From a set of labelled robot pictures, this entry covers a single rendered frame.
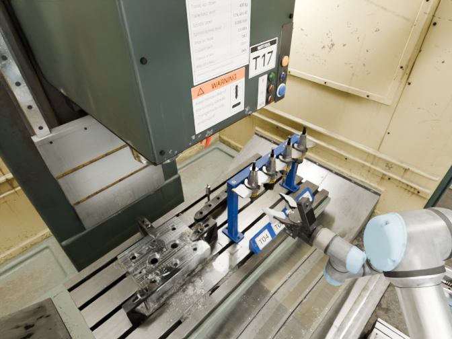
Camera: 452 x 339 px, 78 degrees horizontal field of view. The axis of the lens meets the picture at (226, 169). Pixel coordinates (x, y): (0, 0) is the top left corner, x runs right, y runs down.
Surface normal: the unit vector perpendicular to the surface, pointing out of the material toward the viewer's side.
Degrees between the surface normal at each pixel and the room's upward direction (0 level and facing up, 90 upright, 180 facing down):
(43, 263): 0
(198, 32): 90
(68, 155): 90
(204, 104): 90
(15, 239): 90
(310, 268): 7
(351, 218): 24
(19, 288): 0
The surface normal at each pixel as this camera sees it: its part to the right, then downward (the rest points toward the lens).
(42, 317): 0.27, -0.89
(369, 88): -0.71, 0.47
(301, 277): 0.08, -0.82
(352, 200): -0.30, -0.50
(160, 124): 0.71, 0.45
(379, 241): -1.00, -0.01
